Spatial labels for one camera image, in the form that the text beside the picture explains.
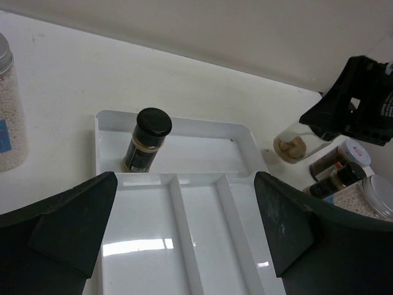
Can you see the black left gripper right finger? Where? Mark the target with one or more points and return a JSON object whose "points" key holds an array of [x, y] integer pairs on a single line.
{"points": [[319, 248]]}

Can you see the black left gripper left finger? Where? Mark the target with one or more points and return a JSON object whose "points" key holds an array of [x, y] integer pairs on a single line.
{"points": [[51, 246]]}

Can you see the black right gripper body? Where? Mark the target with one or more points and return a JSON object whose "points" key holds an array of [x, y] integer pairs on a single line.
{"points": [[377, 123]]}

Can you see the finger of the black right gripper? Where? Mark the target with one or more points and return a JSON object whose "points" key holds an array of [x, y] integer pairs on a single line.
{"points": [[347, 107]]}

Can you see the black pump-top clear bottle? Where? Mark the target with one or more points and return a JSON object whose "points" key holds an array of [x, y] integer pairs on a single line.
{"points": [[298, 141]]}

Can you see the silver-lid blue-label jar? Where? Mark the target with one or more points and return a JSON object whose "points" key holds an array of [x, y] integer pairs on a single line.
{"points": [[371, 197]]}

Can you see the silver-lid white bead jar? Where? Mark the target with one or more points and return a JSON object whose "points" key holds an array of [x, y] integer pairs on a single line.
{"points": [[14, 140]]}

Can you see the small black-cap spice bottle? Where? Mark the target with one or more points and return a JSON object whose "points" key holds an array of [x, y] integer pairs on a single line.
{"points": [[152, 127]]}

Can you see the red-label lid spice jar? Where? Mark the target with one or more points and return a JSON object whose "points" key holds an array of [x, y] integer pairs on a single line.
{"points": [[348, 151]]}

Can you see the white divided organizer tray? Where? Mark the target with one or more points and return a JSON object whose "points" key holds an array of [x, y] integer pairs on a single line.
{"points": [[191, 225]]}

